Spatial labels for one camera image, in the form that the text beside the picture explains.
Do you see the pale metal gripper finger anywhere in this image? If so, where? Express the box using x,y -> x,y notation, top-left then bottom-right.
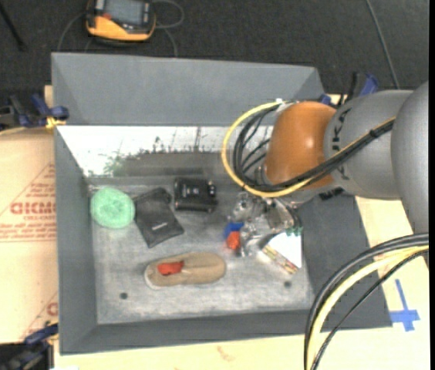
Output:
239,224 -> 267,258
231,192 -> 260,223

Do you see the blue and orange toy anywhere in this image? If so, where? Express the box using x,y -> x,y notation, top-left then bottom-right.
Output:
223,221 -> 246,251

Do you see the white packet with coloured edge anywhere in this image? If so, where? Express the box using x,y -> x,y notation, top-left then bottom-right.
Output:
258,232 -> 304,275

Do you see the black small box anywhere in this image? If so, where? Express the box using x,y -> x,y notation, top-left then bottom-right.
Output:
173,177 -> 219,213

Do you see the tan slipper with red trim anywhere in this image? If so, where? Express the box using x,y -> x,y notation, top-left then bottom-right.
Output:
143,251 -> 228,290

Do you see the black fabric pouch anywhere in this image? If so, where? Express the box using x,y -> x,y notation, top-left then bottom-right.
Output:
132,187 -> 185,249

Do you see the grey metal bin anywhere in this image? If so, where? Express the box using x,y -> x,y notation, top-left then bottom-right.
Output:
50,52 -> 393,355

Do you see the green round sponge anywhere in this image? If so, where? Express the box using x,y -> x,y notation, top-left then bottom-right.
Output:
89,186 -> 137,230

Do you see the brown cardboard board red print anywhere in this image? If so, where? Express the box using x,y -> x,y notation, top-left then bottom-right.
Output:
0,85 -> 61,347

